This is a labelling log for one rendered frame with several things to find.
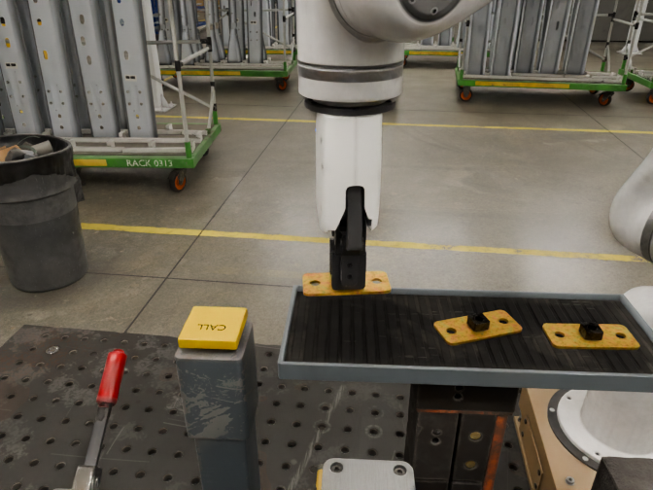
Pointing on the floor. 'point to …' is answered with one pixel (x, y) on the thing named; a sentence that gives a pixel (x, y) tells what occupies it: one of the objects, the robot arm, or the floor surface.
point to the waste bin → (40, 213)
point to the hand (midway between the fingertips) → (347, 262)
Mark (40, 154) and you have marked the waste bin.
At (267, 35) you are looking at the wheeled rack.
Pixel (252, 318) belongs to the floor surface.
